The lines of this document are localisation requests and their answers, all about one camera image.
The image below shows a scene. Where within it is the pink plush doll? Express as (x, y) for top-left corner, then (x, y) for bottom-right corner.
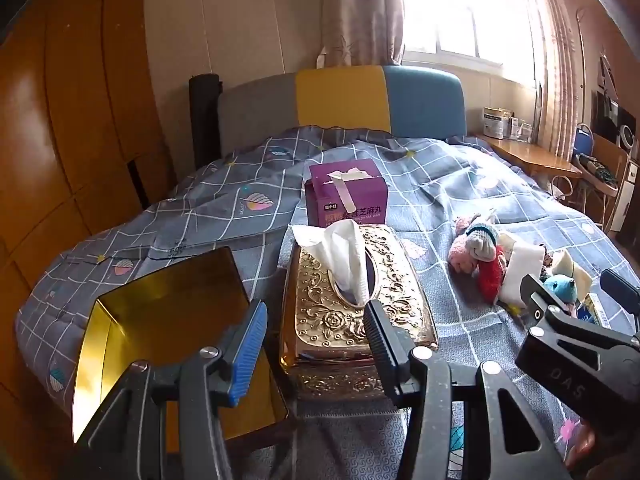
(447, 215), (501, 276)

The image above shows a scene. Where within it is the ornate gold tissue box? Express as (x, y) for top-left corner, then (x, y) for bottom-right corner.
(280, 225), (441, 401)

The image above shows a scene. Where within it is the person's right hand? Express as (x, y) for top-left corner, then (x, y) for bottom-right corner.
(559, 419), (597, 467)

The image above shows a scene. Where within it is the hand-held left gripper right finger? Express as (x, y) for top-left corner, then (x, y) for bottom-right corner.
(363, 300), (576, 480)

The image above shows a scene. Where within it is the blue chair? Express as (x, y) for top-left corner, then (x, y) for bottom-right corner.
(570, 122), (596, 161)

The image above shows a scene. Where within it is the gold tin box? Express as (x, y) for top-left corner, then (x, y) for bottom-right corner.
(72, 246), (290, 443)

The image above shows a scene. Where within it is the bright window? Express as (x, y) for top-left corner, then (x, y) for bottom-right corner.
(395, 0), (541, 86)

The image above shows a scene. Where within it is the purple carton box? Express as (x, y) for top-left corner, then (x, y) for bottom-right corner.
(305, 158), (390, 228)

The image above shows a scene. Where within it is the wooden wardrobe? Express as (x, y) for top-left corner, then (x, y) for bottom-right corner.
(0, 0), (176, 480)

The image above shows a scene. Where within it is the clear plastic container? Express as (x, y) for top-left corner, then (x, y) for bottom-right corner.
(510, 117), (536, 141)

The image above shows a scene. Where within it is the white tissue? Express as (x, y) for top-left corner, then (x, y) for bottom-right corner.
(291, 220), (370, 307)

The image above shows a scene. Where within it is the dark shelf unit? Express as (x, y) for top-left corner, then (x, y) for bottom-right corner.
(590, 50), (640, 161)

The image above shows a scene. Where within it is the blue plush toy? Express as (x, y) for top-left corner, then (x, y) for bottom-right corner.
(542, 275), (578, 306)

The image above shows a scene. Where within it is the wooden desk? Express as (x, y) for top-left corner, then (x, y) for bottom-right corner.
(470, 132), (583, 181)

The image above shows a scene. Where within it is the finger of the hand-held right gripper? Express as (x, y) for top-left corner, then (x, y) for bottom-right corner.
(520, 272), (581, 321)
(600, 269), (640, 313)

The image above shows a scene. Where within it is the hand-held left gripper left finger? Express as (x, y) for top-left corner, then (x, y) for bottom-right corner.
(74, 299), (273, 480)

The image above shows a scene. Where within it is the red knitted toy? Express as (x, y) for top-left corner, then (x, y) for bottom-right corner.
(477, 245), (506, 303)

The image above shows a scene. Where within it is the patterned beige curtain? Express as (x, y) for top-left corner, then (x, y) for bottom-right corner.
(515, 0), (583, 161)
(320, 0), (406, 68)

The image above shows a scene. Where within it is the grey yellow blue headboard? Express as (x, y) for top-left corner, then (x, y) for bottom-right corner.
(216, 65), (468, 158)

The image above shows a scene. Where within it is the white printed box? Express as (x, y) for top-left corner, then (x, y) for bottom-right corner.
(481, 106), (513, 140)

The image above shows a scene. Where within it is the grey checked printed blanket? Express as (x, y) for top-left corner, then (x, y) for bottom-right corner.
(15, 127), (636, 480)

